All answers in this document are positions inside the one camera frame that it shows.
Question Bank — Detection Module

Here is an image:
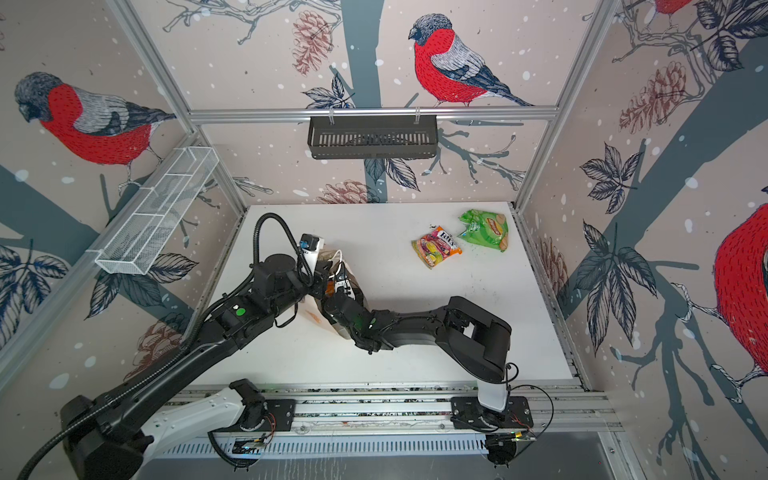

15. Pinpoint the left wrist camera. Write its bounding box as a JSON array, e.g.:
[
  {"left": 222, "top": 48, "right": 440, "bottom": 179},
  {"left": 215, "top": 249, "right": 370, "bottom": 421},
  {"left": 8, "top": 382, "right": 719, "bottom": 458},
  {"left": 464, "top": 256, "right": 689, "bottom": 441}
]
[{"left": 299, "top": 233, "right": 324, "bottom": 275}]

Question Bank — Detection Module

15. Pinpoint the black wall basket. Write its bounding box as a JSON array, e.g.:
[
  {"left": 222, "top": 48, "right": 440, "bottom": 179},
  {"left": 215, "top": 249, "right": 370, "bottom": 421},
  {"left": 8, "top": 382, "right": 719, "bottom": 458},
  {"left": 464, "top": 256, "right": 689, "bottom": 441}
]
[{"left": 307, "top": 115, "right": 438, "bottom": 160}]

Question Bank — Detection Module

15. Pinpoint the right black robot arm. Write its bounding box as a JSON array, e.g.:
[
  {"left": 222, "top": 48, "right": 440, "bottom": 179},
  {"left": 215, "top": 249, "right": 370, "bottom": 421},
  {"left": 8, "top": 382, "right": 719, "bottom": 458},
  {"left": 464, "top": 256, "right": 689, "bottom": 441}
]
[{"left": 320, "top": 293, "right": 512, "bottom": 413}]

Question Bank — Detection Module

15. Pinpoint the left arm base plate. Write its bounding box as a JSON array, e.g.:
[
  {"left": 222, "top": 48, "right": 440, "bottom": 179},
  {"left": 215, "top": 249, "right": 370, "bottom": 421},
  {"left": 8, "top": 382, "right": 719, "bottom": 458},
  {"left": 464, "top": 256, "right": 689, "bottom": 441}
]
[{"left": 215, "top": 399, "right": 297, "bottom": 434}]

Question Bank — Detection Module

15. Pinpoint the Fox's fruits candy packet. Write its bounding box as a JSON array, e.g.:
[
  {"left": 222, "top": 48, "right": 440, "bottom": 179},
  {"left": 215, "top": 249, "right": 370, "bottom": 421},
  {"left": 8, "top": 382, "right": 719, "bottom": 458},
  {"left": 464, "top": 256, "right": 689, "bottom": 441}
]
[{"left": 411, "top": 226, "right": 463, "bottom": 269}]

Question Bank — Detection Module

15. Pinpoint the white wire mesh basket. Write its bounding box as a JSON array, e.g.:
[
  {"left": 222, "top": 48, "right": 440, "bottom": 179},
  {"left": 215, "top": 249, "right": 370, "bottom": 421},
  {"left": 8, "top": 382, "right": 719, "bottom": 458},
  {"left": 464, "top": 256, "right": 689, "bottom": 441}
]
[{"left": 95, "top": 146, "right": 219, "bottom": 275}]

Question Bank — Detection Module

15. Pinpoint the green snack packet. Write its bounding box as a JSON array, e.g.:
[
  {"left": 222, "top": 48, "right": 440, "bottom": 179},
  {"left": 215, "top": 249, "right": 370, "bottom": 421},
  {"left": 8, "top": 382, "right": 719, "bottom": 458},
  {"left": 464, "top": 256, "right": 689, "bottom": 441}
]
[{"left": 459, "top": 209, "right": 509, "bottom": 252}]

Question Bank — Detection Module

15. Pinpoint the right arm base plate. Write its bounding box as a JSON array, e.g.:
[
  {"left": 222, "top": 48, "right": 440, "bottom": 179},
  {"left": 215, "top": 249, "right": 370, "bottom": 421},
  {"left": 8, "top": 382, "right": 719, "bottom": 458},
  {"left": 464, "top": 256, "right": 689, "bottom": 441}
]
[{"left": 450, "top": 396, "right": 534, "bottom": 433}]

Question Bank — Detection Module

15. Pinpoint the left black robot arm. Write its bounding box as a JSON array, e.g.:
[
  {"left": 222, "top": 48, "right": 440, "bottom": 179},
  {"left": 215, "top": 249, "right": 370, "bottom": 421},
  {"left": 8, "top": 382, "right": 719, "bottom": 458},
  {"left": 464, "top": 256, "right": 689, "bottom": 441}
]
[{"left": 60, "top": 254, "right": 331, "bottom": 479}]

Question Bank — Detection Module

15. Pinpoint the black corrugated cable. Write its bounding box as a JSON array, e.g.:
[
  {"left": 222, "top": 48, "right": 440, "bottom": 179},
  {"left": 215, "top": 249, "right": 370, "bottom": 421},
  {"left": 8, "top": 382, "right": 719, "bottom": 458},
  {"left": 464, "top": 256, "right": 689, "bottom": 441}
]
[{"left": 14, "top": 212, "right": 313, "bottom": 480}]

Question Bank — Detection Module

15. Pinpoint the printed paper bag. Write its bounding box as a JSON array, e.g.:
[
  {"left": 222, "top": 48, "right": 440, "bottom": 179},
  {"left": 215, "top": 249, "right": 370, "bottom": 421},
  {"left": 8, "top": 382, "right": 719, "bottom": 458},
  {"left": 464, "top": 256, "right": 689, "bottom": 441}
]
[{"left": 298, "top": 248, "right": 368, "bottom": 340}]

